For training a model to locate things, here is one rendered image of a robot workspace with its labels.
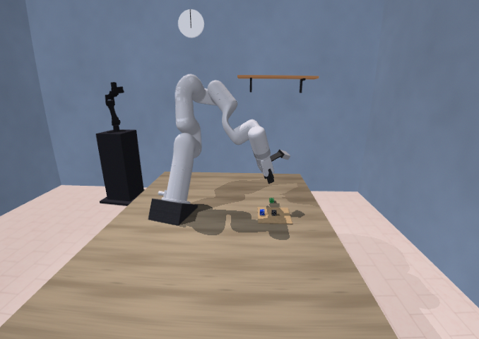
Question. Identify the tan sandy mat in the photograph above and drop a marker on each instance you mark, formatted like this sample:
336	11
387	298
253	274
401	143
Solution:
282	217

